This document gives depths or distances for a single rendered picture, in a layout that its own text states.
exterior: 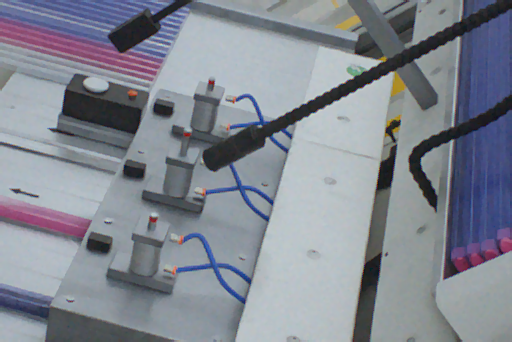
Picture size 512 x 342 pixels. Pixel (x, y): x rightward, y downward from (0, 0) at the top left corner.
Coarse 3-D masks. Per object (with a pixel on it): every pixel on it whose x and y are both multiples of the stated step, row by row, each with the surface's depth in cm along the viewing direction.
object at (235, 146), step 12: (240, 132) 89; (252, 132) 88; (216, 144) 90; (228, 144) 89; (240, 144) 88; (252, 144) 88; (264, 144) 89; (204, 156) 90; (216, 156) 89; (228, 156) 89; (240, 156) 89; (216, 168) 90
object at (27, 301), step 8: (0, 288) 99; (8, 288) 100; (16, 288) 100; (0, 296) 99; (8, 296) 99; (16, 296) 99; (24, 296) 99; (32, 296) 99; (40, 296) 99; (48, 296) 100; (0, 304) 99; (8, 304) 99; (16, 304) 99; (24, 304) 99; (32, 304) 99; (40, 304) 99; (48, 304) 99; (32, 312) 99; (40, 312) 99; (48, 312) 99
